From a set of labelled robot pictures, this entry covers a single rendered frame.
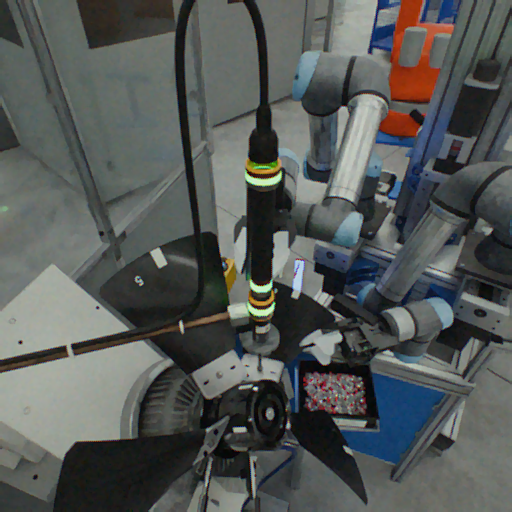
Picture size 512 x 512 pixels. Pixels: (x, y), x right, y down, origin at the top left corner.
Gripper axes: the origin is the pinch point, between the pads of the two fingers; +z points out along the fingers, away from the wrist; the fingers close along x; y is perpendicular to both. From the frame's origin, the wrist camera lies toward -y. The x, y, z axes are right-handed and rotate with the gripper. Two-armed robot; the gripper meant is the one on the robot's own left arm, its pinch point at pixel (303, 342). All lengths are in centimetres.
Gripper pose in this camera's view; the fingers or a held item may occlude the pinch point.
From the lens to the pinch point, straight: 86.3
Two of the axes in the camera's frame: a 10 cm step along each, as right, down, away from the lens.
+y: 3.1, 7.2, -6.2
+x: -0.3, 6.6, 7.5
